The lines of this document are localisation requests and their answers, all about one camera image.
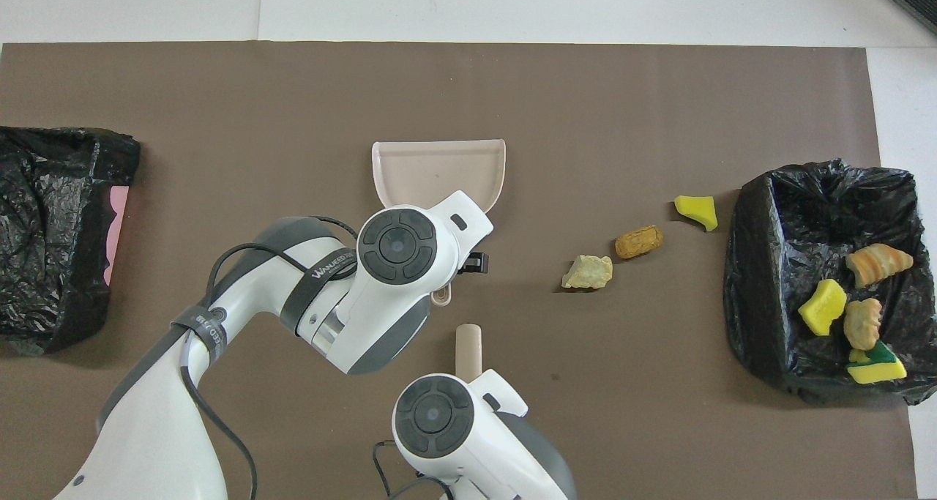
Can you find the pale yellow chunk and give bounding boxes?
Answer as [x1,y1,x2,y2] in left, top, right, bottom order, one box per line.
[561,255,613,290]

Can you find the brown bread roll toy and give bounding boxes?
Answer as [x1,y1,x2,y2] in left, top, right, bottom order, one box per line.
[614,225,665,260]

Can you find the right black bagged bin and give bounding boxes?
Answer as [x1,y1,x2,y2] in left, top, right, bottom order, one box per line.
[0,125,141,356]

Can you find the pale dumpling toy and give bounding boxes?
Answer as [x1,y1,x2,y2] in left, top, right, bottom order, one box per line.
[843,298,884,351]

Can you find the yellow sponge wedge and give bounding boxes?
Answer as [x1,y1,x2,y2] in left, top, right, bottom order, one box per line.
[674,195,719,233]

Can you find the orange striped croissant toy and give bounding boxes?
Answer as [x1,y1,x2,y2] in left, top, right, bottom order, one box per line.
[845,243,915,289]

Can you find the beige hand brush black bristles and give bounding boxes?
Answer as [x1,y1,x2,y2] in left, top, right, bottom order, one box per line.
[455,324,483,382]

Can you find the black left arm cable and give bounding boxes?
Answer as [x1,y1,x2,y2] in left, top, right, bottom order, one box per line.
[179,214,361,500]

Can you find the black plastic trash bag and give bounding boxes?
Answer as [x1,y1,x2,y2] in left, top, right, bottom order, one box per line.
[723,159,937,406]

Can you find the pink bin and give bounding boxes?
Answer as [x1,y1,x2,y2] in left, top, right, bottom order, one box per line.
[102,185,131,285]

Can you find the beige plastic dustpan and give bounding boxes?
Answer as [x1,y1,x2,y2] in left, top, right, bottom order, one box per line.
[372,139,507,307]

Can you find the brown paper table mat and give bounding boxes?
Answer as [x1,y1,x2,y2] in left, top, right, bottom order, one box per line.
[0,41,919,500]

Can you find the yellow sponge piece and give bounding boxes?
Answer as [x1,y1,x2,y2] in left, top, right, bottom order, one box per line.
[847,340,908,384]
[797,278,848,337]

